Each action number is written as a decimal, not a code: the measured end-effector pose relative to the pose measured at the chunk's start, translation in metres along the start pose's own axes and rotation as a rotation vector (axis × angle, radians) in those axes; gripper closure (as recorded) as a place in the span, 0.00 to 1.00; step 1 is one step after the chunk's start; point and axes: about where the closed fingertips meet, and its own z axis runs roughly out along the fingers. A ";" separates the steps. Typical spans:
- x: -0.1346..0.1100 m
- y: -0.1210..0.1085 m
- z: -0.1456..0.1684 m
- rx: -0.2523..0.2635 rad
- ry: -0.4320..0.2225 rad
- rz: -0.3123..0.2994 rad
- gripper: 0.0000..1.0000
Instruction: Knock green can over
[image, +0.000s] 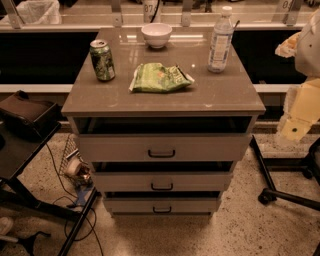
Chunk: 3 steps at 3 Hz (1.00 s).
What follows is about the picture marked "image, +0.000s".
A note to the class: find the clear plastic water bottle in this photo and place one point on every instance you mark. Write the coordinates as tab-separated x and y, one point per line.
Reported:
221	41

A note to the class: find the cabinet drawer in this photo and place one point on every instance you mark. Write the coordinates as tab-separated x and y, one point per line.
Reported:
162	176
158	203
180	139

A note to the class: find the grey drawer cabinet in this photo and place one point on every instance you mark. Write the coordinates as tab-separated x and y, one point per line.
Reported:
229	93

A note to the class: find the top cabinet drawer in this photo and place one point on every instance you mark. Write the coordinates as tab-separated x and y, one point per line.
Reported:
180	139

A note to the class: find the green soda can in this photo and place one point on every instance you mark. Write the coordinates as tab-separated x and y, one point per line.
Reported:
102	60

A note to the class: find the middle cabinet drawer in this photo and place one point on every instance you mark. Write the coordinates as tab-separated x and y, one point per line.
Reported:
162	176

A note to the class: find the green chip bag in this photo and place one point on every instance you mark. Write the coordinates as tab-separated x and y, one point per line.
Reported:
157	78

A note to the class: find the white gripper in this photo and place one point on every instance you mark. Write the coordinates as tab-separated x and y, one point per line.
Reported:
309	50

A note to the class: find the bottom cabinet drawer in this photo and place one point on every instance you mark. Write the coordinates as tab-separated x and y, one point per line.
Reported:
158	203

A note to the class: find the clear plastic bin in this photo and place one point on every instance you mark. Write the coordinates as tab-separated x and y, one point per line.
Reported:
39	12

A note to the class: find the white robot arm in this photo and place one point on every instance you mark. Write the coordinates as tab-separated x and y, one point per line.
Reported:
304	46

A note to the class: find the black stand legs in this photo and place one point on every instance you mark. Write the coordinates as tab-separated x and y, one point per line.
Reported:
286	177

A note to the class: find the dark box on cart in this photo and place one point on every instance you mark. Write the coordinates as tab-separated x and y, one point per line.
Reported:
27	118

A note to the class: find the wire basket with clutter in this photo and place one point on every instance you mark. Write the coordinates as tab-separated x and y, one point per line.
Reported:
72	166

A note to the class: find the white ceramic bowl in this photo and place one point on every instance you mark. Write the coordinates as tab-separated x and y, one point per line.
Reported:
156	35

